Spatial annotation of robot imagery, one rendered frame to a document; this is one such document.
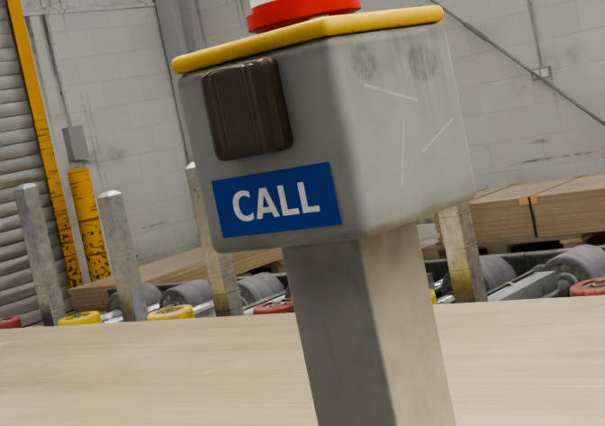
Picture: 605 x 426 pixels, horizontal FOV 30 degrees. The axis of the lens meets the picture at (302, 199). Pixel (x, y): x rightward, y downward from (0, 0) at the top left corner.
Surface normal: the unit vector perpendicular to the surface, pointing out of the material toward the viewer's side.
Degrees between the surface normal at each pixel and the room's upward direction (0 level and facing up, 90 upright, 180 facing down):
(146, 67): 90
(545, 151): 90
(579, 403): 0
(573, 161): 90
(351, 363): 90
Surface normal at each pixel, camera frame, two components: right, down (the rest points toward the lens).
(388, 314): 0.76, -0.11
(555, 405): -0.20, -0.98
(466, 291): -0.62, 0.18
